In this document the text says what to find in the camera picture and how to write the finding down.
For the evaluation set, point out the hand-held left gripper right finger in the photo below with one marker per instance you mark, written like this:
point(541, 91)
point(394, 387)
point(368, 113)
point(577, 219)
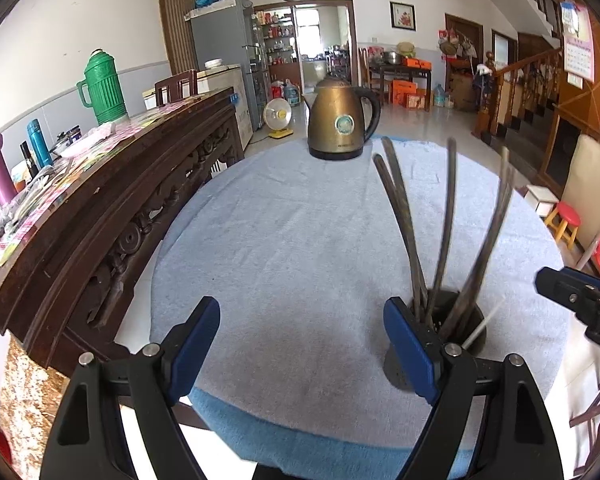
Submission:
point(410, 350)

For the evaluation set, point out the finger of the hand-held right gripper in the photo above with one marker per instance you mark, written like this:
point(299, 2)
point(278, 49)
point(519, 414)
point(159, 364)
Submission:
point(565, 285)

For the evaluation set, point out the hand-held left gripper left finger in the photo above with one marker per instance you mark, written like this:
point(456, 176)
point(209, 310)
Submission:
point(195, 350)

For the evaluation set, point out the black utensil holder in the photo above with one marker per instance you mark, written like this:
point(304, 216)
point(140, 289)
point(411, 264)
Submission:
point(397, 367)

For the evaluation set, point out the white plastic spoon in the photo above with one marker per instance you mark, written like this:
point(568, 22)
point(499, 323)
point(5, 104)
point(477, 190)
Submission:
point(482, 324)

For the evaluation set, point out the red round stool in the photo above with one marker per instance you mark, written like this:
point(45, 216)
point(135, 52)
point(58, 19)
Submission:
point(569, 214)

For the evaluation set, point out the small white stool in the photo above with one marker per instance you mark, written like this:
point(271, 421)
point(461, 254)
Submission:
point(541, 197)

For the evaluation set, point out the beige leather sofa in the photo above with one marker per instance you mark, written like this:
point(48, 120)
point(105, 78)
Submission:
point(590, 185)

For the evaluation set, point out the blue-grey table cloth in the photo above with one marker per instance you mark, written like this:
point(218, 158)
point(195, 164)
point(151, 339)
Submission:
point(290, 240)

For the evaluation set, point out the carved wooden sideboard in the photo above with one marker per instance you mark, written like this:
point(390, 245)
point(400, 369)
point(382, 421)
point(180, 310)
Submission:
point(105, 205)

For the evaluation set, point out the wooden pillar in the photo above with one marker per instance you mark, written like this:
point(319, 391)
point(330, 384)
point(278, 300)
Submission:
point(587, 115)

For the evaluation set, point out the gold patterned cloth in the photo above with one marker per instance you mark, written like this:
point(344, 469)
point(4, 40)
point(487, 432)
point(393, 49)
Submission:
point(30, 400)

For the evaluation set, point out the wooden staircase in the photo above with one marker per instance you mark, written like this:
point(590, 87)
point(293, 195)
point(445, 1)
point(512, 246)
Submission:
point(520, 100)

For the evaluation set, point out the red round object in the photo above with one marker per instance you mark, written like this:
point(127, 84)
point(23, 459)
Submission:
point(0, 447)

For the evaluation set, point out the pink plaid table mat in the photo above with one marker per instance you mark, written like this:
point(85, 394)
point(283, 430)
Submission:
point(80, 160)

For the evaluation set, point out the clear water bottle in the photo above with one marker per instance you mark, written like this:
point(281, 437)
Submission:
point(439, 96)

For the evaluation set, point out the bronze electric kettle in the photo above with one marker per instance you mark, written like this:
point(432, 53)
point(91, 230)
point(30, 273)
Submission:
point(337, 130)

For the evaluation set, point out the dark lidded jar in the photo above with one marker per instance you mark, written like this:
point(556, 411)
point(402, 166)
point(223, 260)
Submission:
point(74, 136)

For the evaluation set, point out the large orange box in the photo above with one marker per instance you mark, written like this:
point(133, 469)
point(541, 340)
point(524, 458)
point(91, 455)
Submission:
point(409, 94)

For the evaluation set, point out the yellow round heater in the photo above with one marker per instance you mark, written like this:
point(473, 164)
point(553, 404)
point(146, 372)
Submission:
point(277, 115)

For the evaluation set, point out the dark slim bottle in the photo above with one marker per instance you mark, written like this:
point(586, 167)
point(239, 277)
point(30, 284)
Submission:
point(29, 160)

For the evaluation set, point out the teal water bottle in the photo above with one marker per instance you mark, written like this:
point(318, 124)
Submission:
point(40, 145)

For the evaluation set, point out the brown wooden chair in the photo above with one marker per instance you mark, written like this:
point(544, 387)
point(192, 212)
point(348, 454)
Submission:
point(175, 85)

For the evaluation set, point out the flat orange box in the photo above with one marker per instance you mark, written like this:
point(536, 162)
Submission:
point(416, 63)

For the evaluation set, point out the white chest freezer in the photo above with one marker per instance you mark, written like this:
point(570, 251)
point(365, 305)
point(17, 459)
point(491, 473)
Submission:
point(225, 85)

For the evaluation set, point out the dark wooden side table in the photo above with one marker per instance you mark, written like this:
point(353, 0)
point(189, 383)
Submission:
point(400, 74)

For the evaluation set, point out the blue water jug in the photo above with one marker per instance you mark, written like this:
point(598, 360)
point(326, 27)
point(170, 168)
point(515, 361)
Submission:
point(292, 94)

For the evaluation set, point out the green thermos jug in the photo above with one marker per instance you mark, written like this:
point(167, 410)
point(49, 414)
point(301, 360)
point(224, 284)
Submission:
point(105, 90)

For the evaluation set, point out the metal bowl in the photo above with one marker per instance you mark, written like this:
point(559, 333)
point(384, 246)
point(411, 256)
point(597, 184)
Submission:
point(392, 58)

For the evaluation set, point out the grey refrigerator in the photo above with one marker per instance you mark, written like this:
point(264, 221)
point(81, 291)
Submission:
point(220, 50)

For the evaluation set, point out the framed flower picture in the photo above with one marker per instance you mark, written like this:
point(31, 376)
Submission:
point(403, 16)

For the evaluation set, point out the pink wall calendar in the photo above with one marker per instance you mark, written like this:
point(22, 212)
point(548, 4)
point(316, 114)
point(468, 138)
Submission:
point(579, 50)

